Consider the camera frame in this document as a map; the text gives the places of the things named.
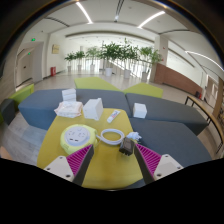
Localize ceiling light strips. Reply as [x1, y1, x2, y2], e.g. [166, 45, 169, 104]
[75, 1, 224, 73]

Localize wooden bench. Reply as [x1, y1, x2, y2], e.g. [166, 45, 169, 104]
[184, 94, 224, 154]

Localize green sofa seat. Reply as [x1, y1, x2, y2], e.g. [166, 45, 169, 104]
[73, 76, 122, 92]
[8, 83, 35, 106]
[122, 82, 164, 99]

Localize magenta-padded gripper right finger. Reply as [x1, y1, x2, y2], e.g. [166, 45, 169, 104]
[133, 143, 184, 185]

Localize wooden shelf unit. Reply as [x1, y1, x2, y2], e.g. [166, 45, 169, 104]
[213, 77, 224, 118]

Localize white wet wipes pack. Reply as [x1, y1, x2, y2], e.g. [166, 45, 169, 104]
[54, 100, 84, 119]

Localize dark grey charger block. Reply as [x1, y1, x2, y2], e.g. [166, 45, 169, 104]
[118, 137, 136, 157]

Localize round yellow-green power strip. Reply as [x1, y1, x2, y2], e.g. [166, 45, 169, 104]
[59, 123, 99, 155]

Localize white coiled power cable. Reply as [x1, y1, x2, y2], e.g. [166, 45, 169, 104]
[95, 128, 143, 147]

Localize tall white box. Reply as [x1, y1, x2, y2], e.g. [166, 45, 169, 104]
[82, 97, 104, 122]

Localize row of potted plants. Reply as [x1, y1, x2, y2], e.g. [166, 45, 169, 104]
[64, 38, 164, 83]

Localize long blue-grey sofa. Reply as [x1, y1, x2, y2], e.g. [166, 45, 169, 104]
[18, 88, 132, 131]

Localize dark grey ottoman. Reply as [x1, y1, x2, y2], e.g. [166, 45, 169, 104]
[0, 98, 16, 126]

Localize white stacked boxes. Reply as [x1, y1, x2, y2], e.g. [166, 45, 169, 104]
[61, 87, 77, 102]

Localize framed wall picture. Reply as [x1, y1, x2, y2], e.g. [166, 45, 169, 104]
[51, 44, 61, 55]

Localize small white cube box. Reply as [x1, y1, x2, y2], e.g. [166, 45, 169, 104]
[132, 102, 148, 119]

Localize small white tube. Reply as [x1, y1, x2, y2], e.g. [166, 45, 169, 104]
[106, 109, 121, 124]

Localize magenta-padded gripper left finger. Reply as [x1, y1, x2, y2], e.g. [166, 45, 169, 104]
[43, 144, 95, 187]

